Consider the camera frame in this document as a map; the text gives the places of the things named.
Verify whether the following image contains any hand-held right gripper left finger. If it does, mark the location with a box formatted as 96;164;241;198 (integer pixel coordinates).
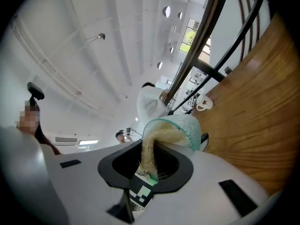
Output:
44;139;143;225

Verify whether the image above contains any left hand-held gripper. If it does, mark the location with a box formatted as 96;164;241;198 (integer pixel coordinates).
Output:
130;171;175;208

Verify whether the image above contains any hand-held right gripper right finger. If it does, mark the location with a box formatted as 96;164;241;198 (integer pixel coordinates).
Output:
138;141;270;225

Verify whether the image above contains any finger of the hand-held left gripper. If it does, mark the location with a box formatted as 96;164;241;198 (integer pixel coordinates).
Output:
200;132;209;151

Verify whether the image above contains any green dimpled glass cup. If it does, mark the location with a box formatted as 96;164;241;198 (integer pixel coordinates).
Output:
142;114;202;151

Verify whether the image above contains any white mug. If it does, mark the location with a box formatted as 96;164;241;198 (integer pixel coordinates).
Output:
195;93;213;112

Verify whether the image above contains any beige loofah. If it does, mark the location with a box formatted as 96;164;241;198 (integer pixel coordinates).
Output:
137;123;188;175

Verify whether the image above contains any fluorescent ceiling light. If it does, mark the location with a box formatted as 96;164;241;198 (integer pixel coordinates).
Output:
78;139;99;146

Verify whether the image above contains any air conditioner vent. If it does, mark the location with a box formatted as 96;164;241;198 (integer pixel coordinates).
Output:
55;136;78;143

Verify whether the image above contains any person's head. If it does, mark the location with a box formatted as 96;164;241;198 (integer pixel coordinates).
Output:
15;99;42;135

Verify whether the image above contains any large window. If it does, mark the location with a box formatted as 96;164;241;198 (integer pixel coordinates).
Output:
179;17;211;56

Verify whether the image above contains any black head camera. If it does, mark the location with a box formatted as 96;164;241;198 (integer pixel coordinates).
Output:
27;82;45;107

